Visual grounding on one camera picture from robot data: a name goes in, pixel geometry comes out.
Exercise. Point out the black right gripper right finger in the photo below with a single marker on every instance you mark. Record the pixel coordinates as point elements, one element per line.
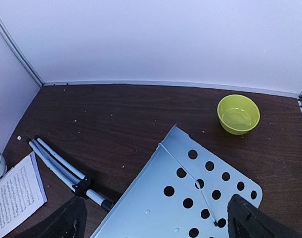
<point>247,221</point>

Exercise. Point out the lime green bowl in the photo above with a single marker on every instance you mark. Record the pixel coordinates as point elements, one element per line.
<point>238,114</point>

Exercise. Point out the white perforated music stand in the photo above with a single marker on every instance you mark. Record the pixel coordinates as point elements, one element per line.
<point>181,192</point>

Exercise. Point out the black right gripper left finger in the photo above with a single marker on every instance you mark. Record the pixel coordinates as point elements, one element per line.
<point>68,221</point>

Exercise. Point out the sheet music page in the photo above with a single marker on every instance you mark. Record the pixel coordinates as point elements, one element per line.
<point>21,194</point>

